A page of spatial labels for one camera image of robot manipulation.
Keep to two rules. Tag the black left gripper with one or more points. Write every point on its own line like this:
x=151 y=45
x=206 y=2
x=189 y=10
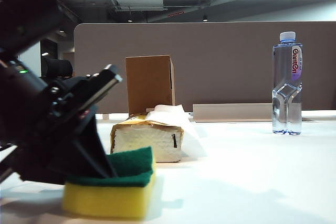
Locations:
x=52 y=111

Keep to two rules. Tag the yellow sponge green scouring pad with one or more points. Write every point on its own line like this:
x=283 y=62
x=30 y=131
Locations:
x=105 y=200

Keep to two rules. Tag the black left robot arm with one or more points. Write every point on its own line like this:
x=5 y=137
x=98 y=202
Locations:
x=26 y=11

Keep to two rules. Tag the clear Ganten water bottle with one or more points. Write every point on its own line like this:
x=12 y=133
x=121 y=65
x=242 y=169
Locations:
x=286 y=108

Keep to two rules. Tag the gold wrapped paper tissue pack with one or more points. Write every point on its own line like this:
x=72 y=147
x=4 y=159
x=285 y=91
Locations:
x=162 y=142

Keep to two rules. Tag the black office chair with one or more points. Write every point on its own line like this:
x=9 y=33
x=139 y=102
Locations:
x=60 y=68

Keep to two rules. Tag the white tissue sheet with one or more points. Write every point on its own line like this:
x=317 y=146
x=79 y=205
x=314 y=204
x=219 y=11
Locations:
x=168 y=111

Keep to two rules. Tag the brown cardboard box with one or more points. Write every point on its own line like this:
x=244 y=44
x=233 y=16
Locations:
x=149 y=82

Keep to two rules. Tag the wide brown desk partition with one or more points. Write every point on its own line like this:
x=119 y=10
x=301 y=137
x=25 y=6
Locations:
x=223 y=64

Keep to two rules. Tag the red ceiling sign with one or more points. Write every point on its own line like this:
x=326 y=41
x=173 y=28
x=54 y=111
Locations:
x=175 y=14

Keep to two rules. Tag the white partition foot bracket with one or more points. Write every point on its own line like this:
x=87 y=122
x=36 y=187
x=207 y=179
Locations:
x=105 y=116

